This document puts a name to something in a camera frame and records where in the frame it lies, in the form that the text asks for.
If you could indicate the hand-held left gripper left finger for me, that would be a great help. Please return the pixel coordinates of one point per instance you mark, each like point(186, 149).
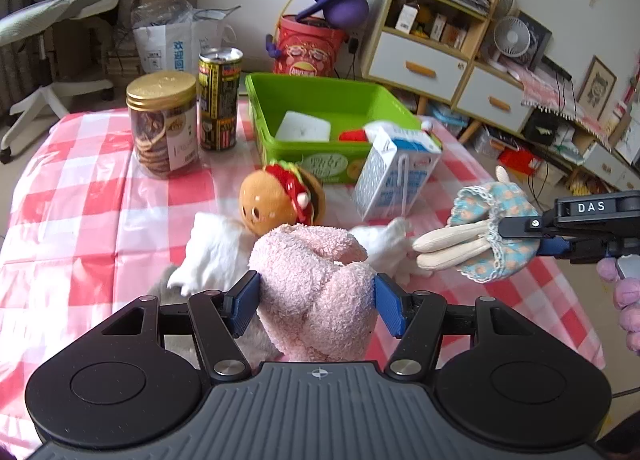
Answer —
point(245, 302)

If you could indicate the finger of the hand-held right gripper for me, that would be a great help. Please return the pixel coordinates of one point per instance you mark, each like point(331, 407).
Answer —
point(552, 247)
point(525, 227)

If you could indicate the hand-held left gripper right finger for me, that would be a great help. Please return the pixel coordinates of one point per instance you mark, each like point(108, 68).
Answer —
point(390, 305)

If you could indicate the rabbit doll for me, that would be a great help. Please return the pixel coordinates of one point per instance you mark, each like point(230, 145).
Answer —
point(480, 210)

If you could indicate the white fluffy glove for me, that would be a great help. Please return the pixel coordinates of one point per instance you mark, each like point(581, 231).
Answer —
point(210, 245)

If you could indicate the hamburger plush toy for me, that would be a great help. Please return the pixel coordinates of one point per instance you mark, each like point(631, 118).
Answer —
point(265, 202)

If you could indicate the green plastic bin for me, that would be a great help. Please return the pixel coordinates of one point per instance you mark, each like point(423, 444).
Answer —
point(320, 95)

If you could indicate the person's right hand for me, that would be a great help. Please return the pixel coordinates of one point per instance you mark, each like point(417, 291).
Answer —
point(630, 310)

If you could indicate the black box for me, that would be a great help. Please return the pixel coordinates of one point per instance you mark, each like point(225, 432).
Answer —
point(542, 126)

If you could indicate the blue white milk carton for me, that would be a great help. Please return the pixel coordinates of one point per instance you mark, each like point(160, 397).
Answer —
point(395, 175)

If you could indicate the low wooden drawer cabinet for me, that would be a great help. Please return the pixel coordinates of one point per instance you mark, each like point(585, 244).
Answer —
point(495, 100)

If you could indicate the framed girl drawing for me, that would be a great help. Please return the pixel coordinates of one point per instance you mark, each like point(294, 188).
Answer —
point(597, 87)

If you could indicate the clear storage box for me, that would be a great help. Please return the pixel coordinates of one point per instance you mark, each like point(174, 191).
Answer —
point(447, 116)

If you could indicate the pink lace cloth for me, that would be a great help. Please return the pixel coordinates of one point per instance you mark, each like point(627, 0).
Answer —
point(545, 90)

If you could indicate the black power strip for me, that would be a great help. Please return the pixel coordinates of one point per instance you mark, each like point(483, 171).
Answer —
point(557, 67)

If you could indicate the red white plush item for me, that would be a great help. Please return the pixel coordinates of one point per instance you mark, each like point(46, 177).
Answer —
point(352, 135)

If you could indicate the white flat box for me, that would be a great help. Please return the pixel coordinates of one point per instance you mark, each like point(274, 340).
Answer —
point(302, 127)

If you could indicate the cookie jar with gold lid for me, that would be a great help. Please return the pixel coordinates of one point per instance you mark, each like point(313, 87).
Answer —
point(160, 135)

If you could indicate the red white checked tablecloth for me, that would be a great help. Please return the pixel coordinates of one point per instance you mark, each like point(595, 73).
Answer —
point(75, 220)

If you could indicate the white desk fan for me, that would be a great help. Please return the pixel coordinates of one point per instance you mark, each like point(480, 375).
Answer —
point(511, 36)

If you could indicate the tall wooden shelf cabinet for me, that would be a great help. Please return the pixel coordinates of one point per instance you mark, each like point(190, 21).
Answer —
point(420, 55)

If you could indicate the black yellow drink can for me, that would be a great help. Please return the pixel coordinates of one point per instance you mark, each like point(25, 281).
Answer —
point(219, 100)

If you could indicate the orange small boxes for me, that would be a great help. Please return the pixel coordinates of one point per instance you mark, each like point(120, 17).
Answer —
point(447, 31)

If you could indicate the small white box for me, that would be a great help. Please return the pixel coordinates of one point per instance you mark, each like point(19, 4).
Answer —
point(406, 17)

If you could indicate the red round bucket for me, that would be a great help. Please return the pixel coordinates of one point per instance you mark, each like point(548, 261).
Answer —
point(310, 50)

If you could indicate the white paper bag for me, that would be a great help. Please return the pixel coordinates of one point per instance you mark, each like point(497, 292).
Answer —
point(200, 42)

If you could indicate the clear plastic bag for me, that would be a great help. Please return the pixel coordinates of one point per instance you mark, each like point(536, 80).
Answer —
point(160, 15)

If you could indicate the white office chair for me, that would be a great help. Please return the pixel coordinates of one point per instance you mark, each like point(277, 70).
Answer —
point(65, 5)

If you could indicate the black picture frame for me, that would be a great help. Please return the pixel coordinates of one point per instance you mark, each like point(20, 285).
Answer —
point(541, 40)

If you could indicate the black wall plug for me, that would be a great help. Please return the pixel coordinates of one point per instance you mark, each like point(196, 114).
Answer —
point(353, 44)

